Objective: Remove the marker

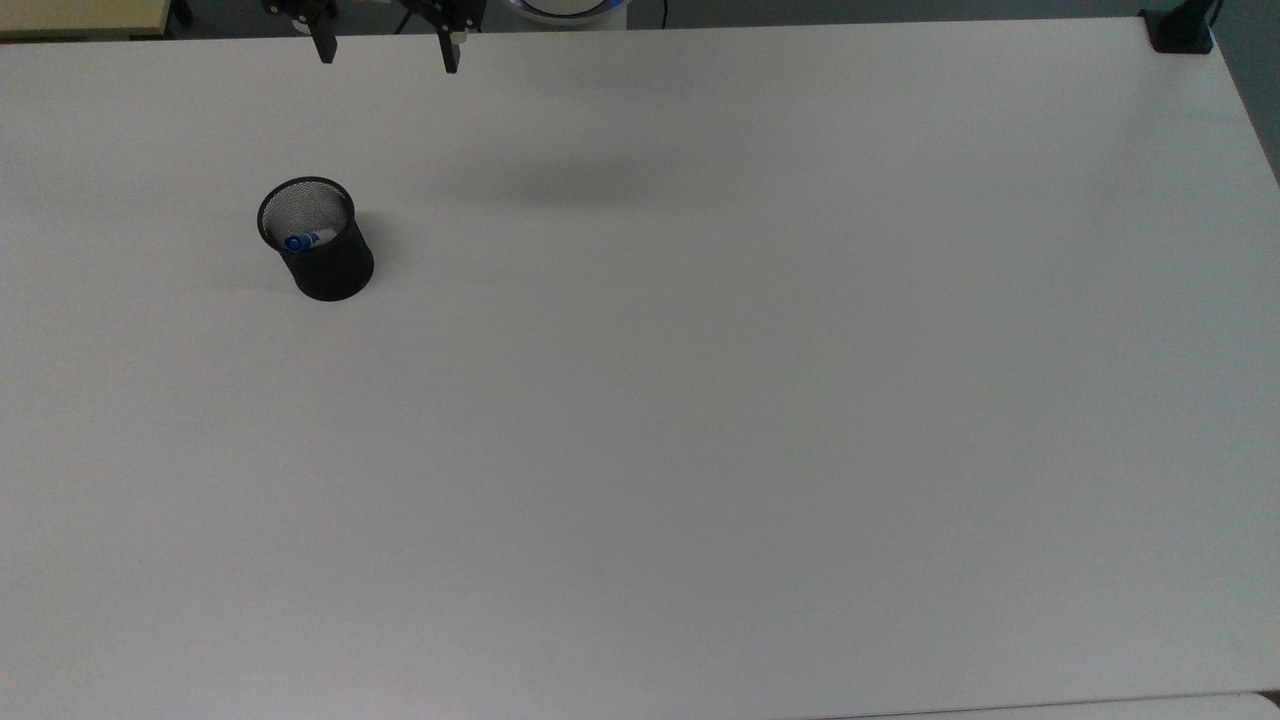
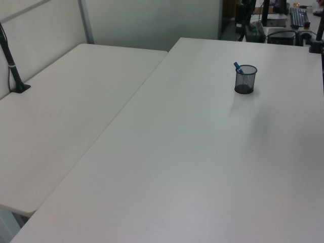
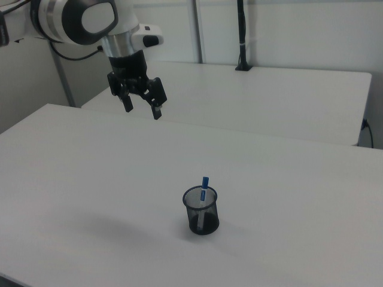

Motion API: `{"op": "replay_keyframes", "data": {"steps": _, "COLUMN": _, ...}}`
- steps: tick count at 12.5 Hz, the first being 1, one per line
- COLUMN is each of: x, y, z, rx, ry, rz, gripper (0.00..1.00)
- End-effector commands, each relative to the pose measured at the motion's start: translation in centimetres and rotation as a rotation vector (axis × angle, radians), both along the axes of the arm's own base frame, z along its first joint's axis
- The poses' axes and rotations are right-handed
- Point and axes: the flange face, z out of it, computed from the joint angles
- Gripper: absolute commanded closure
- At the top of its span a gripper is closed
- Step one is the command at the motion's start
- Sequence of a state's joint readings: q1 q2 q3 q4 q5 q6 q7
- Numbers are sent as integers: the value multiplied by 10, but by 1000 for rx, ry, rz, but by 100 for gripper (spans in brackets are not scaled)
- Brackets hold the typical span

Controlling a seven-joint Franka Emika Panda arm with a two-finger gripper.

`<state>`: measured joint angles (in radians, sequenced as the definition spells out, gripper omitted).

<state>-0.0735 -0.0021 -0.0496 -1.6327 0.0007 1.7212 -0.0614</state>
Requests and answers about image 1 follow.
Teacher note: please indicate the beige side table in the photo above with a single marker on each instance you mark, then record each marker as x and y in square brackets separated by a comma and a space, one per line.
[80, 15]

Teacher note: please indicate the blue white whiteboard marker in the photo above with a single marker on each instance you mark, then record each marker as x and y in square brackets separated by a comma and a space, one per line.
[300, 241]

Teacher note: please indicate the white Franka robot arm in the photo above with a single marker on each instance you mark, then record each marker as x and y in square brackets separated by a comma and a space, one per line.
[570, 10]

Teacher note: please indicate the black mesh pen cup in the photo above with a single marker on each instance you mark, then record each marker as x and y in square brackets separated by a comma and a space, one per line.
[335, 268]

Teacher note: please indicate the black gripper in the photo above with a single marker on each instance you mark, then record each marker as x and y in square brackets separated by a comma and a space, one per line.
[448, 12]

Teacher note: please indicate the black camera stand clamp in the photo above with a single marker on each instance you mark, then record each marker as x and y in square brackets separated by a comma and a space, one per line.
[1180, 32]

